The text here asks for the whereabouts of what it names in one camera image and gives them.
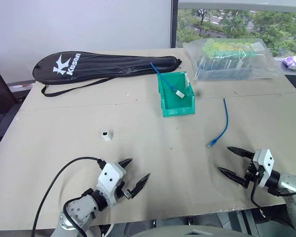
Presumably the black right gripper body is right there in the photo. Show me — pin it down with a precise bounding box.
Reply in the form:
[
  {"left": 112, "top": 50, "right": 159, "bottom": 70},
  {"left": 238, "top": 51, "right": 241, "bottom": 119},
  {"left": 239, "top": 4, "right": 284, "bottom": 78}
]
[{"left": 244, "top": 159, "right": 264, "bottom": 190}]

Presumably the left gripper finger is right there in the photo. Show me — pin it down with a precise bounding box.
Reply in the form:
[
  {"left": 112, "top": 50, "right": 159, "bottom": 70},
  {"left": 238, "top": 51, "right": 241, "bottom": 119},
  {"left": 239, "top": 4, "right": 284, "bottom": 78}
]
[
  {"left": 117, "top": 158, "right": 133, "bottom": 171},
  {"left": 127, "top": 173, "right": 151, "bottom": 199}
]

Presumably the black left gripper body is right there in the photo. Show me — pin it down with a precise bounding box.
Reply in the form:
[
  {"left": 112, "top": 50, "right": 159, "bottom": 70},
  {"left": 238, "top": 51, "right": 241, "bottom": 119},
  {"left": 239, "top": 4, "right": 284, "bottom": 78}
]
[{"left": 111, "top": 181, "right": 135, "bottom": 206}]

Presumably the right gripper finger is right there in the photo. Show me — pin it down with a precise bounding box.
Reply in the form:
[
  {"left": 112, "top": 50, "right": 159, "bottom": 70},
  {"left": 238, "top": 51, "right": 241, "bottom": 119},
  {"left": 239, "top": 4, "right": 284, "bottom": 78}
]
[
  {"left": 217, "top": 166, "right": 249, "bottom": 189},
  {"left": 227, "top": 147, "right": 255, "bottom": 160}
]

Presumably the green plastic parts bin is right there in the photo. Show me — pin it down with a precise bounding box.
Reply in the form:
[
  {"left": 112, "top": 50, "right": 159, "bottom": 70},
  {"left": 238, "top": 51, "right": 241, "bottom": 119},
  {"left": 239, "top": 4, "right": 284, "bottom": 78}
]
[{"left": 157, "top": 71, "right": 196, "bottom": 118}]

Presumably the clear plastic bag with discs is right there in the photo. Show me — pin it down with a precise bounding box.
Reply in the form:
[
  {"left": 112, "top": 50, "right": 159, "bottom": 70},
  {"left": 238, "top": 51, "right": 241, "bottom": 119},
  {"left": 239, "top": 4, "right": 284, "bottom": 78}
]
[{"left": 182, "top": 37, "right": 280, "bottom": 81}]

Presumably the black Kason racket bag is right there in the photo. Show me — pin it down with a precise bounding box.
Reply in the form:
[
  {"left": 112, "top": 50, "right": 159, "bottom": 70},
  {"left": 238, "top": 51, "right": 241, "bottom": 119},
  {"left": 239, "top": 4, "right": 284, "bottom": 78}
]
[{"left": 32, "top": 51, "right": 183, "bottom": 98}]

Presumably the purple white wrapped packet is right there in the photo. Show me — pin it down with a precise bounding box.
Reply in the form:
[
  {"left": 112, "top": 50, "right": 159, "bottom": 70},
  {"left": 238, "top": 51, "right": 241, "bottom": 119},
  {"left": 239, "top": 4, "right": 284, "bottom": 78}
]
[{"left": 282, "top": 56, "right": 296, "bottom": 72}]

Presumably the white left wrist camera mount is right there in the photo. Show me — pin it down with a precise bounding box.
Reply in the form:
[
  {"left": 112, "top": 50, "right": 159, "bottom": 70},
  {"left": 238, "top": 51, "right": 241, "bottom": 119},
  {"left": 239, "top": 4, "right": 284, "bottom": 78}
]
[{"left": 97, "top": 162, "right": 127, "bottom": 206}]

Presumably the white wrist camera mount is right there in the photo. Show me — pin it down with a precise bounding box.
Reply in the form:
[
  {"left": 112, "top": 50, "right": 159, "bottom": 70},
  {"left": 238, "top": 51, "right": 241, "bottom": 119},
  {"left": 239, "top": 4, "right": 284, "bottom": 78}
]
[
  {"left": 97, "top": 162, "right": 127, "bottom": 206},
  {"left": 252, "top": 149, "right": 275, "bottom": 188}
]

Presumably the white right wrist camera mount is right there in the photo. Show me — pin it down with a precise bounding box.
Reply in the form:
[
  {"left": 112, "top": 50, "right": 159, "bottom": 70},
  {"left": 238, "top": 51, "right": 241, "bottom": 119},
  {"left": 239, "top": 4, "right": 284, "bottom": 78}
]
[{"left": 252, "top": 149, "right": 275, "bottom": 188}]

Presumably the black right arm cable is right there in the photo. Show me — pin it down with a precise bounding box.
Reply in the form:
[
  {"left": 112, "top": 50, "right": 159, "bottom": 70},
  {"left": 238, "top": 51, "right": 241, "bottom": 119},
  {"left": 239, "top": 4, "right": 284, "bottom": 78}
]
[{"left": 250, "top": 181, "right": 296, "bottom": 210}]

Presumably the blue Ethernet cable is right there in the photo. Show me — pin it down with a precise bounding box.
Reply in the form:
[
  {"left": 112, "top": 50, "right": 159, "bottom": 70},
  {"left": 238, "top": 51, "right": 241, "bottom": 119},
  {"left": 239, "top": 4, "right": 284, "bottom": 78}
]
[{"left": 207, "top": 98, "right": 229, "bottom": 149}]

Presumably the blue cable with white coupler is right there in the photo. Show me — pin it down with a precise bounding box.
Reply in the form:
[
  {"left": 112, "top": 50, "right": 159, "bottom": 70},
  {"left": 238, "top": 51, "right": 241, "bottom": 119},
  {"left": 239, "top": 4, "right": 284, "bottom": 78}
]
[{"left": 149, "top": 61, "right": 178, "bottom": 93}]

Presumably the dark window frame post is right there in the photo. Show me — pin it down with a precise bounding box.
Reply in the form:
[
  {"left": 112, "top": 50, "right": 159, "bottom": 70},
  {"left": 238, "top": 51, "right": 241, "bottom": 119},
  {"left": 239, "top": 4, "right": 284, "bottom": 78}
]
[{"left": 171, "top": 0, "right": 180, "bottom": 49}]

